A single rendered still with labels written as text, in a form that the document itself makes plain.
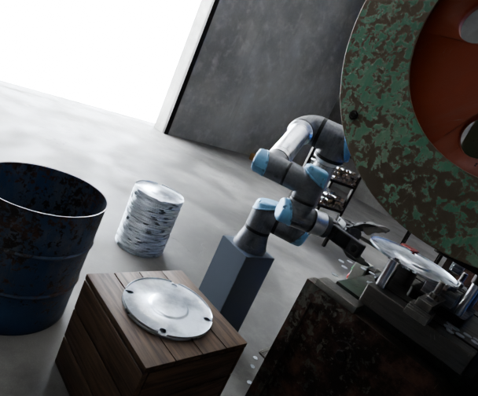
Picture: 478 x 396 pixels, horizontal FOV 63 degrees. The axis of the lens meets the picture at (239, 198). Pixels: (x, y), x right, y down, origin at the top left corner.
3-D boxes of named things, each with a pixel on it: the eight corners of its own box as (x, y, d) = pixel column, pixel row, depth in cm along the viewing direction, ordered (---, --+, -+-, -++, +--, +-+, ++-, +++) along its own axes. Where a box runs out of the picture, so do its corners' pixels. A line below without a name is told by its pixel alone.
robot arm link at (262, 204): (249, 218, 177) (261, 192, 173) (275, 232, 174) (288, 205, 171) (242, 224, 165) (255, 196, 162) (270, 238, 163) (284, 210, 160)
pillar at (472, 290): (452, 312, 109) (480, 270, 105) (454, 311, 110) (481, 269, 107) (460, 317, 107) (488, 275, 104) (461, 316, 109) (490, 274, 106)
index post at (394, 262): (374, 284, 113) (391, 255, 111) (378, 283, 116) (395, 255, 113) (383, 289, 112) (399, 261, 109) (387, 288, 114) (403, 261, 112)
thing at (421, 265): (461, 299, 107) (463, 297, 107) (364, 246, 117) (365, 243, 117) (454, 275, 133) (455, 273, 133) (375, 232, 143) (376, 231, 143)
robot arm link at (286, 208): (288, 199, 111) (276, 225, 113) (321, 211, 113) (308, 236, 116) (282, 190, 118) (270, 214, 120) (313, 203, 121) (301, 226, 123)
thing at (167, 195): (134, 192, 204) (134, 191, 204) (136, 176, 231) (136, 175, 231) (185, 210, 213) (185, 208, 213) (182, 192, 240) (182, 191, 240)
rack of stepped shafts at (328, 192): (295, 242, 364) (342, 148, 340) (272, 219, 401) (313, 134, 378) (327, 249, 386) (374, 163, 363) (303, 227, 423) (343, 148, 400)
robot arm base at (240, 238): (226, 236, 173) (236, 217, 170) (251, 239, 183) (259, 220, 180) (246, 254, 162) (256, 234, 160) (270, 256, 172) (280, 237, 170)
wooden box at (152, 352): (54, 361, 130) (86, 273, 121) (150, 342, 157) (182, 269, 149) (101, 469, 104) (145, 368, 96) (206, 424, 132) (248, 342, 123)
